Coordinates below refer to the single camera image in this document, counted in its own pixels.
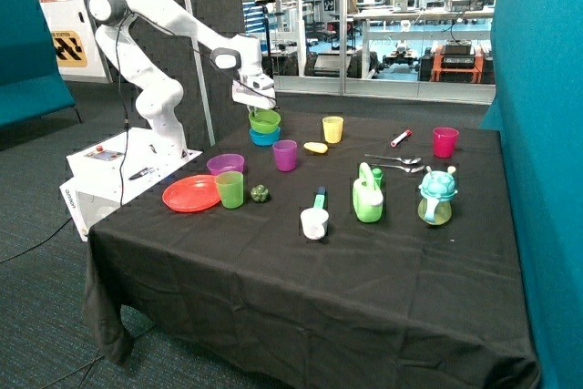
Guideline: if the green plastic cup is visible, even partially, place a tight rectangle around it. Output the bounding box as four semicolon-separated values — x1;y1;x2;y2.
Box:
215;171;244;210

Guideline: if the metal spoon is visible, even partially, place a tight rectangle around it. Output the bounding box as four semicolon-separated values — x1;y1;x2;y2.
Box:
364;154;423;165
371;163;425;173

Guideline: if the purple plastic bowl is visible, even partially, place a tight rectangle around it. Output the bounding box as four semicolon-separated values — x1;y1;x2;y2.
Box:
207;153;245;176

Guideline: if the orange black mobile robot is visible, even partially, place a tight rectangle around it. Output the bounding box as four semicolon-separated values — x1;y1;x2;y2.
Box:
430;40;484;84

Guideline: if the pink plastic cup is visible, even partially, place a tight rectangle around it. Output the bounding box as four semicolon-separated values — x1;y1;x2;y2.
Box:
433;127;459;159

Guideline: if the yellow black sign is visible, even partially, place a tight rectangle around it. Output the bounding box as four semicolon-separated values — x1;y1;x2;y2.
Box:
51;30;87;68

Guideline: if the red plastic plate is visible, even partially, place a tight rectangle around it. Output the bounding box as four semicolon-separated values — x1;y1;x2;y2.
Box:
162;175;220;213

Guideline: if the upper metal spoon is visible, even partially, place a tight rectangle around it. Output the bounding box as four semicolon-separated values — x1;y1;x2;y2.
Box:
364;154;423;165

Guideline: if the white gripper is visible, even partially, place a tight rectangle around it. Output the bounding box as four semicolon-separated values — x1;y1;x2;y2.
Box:
231;73;277;118

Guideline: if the lower metal spoon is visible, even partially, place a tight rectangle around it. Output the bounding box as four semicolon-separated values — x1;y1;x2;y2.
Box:
371;163;425;173

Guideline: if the yellow plastic cup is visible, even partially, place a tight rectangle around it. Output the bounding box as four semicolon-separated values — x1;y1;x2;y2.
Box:
322;116;344;144

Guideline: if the turtle sippy cup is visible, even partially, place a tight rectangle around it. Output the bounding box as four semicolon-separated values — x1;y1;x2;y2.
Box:
417;166;457;226

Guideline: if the black tablecloth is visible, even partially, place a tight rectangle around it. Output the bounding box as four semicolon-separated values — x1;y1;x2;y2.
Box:
84;118;541;388

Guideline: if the white measuring scoop green handle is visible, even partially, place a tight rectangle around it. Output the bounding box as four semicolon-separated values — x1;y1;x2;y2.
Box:
300;187;329;241

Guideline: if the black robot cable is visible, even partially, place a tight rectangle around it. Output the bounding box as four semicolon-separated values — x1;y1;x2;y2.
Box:
113;10;277;208

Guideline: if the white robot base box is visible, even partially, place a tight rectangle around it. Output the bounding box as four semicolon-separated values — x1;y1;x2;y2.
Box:
60;128;200;241

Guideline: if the blue plastic bowl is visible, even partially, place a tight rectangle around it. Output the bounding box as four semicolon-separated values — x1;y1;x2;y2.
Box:
249;128;281;147

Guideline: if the teal partition panel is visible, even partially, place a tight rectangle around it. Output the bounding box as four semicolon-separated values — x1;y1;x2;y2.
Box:
482;0;582;388

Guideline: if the green plastic bowl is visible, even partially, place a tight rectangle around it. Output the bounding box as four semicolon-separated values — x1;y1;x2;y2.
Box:
249;108;281;133

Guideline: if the yellow toy lemon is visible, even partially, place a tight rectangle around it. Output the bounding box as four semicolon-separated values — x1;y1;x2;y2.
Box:
303;142;328;154

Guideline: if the green toy pepper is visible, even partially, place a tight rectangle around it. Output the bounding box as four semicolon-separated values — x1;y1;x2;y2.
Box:
250;184;271;203

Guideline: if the teal sofa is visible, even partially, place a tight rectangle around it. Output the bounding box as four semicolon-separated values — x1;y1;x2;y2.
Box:
0;0;76;128

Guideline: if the red white marker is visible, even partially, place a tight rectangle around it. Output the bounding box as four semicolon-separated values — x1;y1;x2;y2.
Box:
390;129;412;148

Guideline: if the green toy watering can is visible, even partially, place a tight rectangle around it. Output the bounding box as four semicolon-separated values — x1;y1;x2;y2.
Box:
353;162;384;223

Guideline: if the purple plastic cup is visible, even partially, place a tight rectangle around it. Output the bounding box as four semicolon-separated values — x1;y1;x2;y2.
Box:
272;139;297;172

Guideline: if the black marker on base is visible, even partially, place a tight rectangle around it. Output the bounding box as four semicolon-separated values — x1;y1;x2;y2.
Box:
128;168;155;180

